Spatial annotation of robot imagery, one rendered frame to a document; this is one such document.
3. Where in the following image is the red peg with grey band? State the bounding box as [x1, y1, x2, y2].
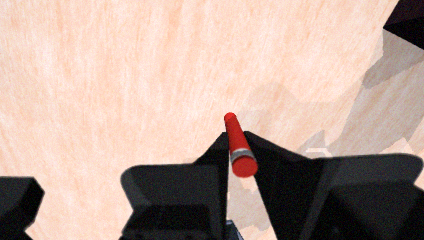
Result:
[224, 112, 258, 178]

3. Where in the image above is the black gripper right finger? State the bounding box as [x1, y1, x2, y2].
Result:
[243, 131, 424, 240]

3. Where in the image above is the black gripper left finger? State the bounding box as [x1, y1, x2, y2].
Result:
[120, 132, 229, 240]

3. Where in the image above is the blue-grey sloped panel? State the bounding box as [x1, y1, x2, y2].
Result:
[226, 220, 244, 240]

